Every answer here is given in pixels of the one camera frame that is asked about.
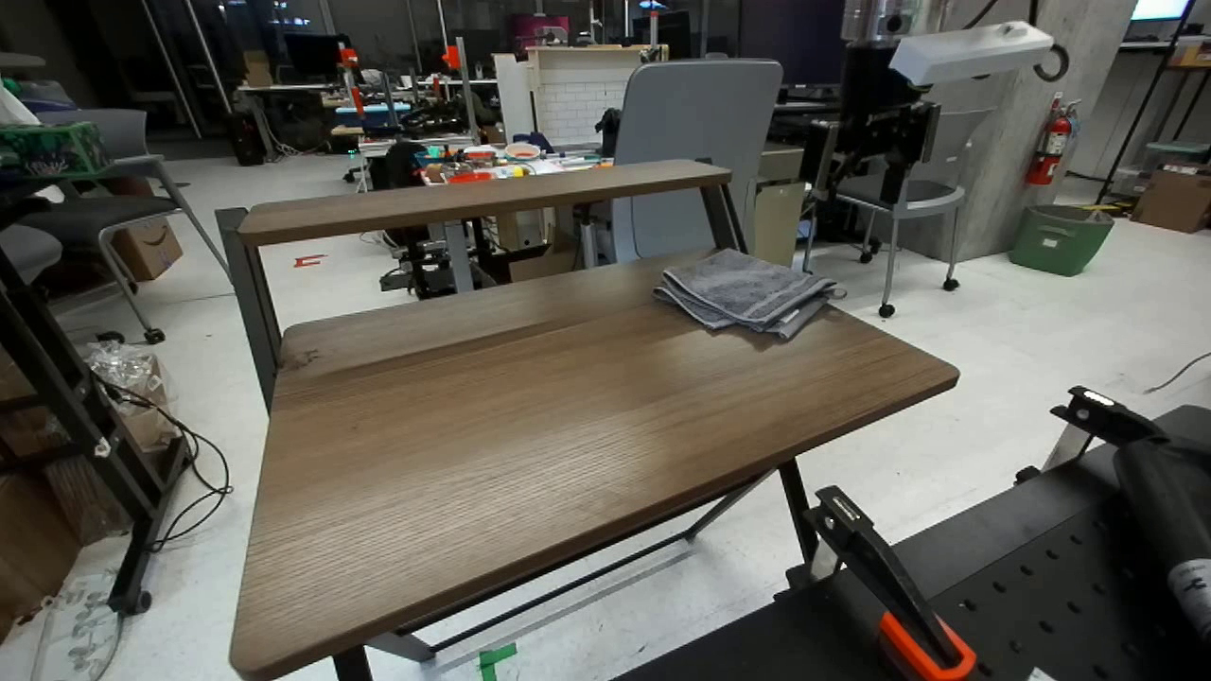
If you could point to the wheeled stool with metal legs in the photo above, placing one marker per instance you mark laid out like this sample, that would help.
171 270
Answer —
912 194

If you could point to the black metal stand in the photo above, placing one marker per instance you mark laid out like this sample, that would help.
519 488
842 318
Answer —
57 381

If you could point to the black cylindrical device with label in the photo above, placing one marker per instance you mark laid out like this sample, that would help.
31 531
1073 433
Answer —
1167 517

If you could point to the cluttered white table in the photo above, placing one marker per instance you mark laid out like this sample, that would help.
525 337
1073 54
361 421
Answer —
493 156

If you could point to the small cardboard box under chair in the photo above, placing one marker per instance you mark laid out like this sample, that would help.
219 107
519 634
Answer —
145 247

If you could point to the black perforated mounting board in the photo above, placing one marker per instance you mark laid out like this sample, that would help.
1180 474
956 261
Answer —
1035 599

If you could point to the flat cardboard piece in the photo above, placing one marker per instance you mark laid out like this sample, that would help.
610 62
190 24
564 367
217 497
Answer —
31 550

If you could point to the cardboard box by wall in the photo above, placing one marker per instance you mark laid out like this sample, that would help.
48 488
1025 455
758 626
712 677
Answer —
1174 199

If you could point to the clear plastic bag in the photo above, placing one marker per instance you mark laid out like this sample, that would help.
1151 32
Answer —
123 373

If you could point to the grey padded chair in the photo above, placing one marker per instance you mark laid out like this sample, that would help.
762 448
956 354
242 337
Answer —
87 203

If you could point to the lit computer monitor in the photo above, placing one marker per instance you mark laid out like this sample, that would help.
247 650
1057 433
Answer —
1158 10

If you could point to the red fire extinguisher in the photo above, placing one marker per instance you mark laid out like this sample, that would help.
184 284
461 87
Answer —
1051 144

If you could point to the white overhead device housing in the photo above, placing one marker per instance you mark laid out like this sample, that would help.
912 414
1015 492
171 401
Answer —
971 54

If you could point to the grey tall chair back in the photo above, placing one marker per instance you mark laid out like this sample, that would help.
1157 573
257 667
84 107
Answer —
696 117

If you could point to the green plastic bin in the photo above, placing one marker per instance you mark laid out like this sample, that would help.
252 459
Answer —
1057 241

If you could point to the grey folded towel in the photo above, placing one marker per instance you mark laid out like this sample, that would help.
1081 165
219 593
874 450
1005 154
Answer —
744 290

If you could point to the brown wooden desk with shelf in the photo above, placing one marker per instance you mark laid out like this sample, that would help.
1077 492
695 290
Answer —
506 428

